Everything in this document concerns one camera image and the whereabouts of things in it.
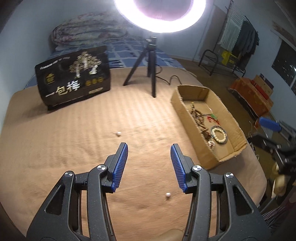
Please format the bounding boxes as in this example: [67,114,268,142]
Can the white ring light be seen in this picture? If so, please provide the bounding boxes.
[113,0,207,33]

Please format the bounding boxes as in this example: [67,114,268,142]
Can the black bangle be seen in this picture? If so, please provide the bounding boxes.
[210,125,230,144]

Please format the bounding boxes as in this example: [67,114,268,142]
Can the black printed snack bag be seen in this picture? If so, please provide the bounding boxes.
[34,45,112,111]

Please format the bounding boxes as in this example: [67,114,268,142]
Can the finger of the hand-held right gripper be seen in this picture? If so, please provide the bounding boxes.
[248,134,287,163]
[259,117,296,142]

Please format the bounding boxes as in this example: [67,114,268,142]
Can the blurry beige object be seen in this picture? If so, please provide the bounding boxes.
[159,228,186,241]

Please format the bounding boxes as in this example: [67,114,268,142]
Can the white knitted hanging cloth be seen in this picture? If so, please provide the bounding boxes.
[218,3,245,51]

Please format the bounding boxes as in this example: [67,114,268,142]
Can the black tripod stand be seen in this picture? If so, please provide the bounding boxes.
[122,36,160,98]

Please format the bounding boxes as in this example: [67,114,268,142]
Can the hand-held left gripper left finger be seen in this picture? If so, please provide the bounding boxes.
[26,142,129,241]

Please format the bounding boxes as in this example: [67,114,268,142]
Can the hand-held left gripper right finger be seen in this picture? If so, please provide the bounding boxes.
[170,143,272,241]

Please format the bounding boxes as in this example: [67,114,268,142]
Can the folded floral quilt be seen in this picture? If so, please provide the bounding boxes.
[50,12,130,52]

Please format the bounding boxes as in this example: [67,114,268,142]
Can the black metal clothes rack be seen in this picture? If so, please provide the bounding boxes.
[198,0,260,77]

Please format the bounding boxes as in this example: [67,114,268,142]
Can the black power cable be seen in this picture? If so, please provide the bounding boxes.
[154,67,198,87]

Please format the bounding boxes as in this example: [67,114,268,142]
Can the orange cloth-covered chest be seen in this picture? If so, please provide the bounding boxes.
[227,77,275,117]

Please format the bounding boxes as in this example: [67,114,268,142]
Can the dark window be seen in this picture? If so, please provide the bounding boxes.
[271,39,296,88]

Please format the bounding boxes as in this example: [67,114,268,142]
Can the blue patterned bed sheet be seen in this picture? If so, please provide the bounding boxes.
[48,38,186,70]

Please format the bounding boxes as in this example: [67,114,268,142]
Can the green pendant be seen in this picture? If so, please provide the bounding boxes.
[203,113,221,125]

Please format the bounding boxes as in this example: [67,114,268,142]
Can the dark hanging clothes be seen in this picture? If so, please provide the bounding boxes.
[231,20,259,59]

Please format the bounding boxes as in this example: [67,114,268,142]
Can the person's right hand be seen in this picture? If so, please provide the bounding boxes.
[271,162,287,199]

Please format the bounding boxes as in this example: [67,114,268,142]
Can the small cardboard boxes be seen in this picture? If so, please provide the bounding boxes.
[252,74,275,98]

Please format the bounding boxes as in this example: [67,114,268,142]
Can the white bead necklace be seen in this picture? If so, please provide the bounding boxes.
[211,126,229,143]

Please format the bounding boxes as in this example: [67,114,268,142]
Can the brown wooden bead necklace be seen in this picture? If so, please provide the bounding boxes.
[188,103,210,140]

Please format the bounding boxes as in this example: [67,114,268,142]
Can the cardboard box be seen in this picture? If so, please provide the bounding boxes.
[170,84,248,171]

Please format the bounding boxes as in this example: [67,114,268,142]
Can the wooden wall ledge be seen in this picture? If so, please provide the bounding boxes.
[270,20,296,44]

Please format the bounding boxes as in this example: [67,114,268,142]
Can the yellow box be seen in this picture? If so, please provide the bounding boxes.
[220,50,239,66]

